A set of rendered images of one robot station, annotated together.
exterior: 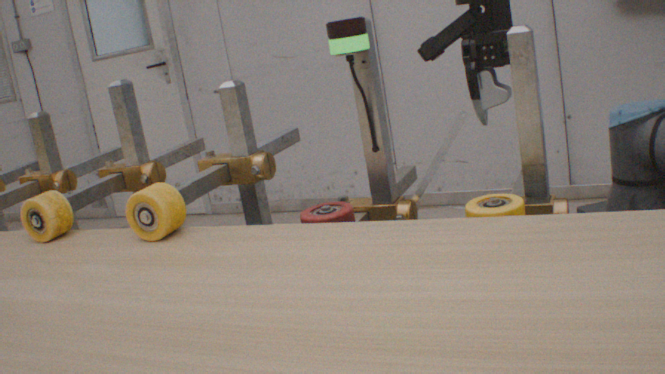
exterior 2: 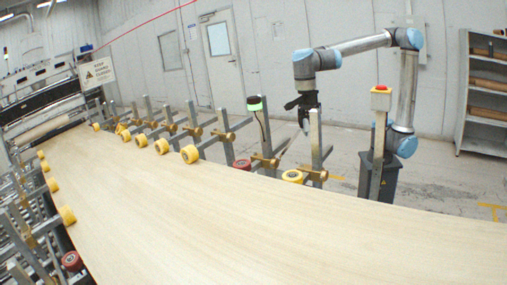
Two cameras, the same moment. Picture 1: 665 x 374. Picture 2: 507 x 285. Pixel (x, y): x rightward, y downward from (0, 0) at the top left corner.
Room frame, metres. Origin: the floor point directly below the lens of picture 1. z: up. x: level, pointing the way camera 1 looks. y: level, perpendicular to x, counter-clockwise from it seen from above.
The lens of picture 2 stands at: (0.03, -0.29, 1.41)
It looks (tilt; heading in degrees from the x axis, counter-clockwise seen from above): 23 degrees down; 14
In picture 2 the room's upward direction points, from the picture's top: 8 degrees counter-clockwise
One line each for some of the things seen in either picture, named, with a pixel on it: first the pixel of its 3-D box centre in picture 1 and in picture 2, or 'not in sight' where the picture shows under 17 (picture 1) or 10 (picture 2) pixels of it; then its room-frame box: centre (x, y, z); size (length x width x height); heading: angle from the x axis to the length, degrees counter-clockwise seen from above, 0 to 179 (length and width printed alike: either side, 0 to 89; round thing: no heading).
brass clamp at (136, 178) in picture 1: (132, 176); (192, 130); (1.29, 0.39, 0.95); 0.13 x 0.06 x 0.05; 65
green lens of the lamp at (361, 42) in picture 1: (349, 44); (254, 105); (1.02, -0.06, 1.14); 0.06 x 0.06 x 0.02
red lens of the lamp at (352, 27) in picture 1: (346, 27); (253, 99); (1.02, -0.06, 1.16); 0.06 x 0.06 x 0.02
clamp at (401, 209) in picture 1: (374, 216); (264, 161); (1.07, -0.06, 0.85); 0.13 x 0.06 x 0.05; 65
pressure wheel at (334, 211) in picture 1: (332, 243); (243, 173); (0.95, 0.02, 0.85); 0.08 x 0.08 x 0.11
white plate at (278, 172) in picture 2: not in sight; (278, 177); (1.08, -0.12, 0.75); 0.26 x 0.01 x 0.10; 65
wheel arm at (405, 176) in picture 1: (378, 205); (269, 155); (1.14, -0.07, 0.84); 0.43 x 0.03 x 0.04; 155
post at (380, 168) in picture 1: (379, 164); (266, 145); (1.07, -0.08, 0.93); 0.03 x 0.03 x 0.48; 65
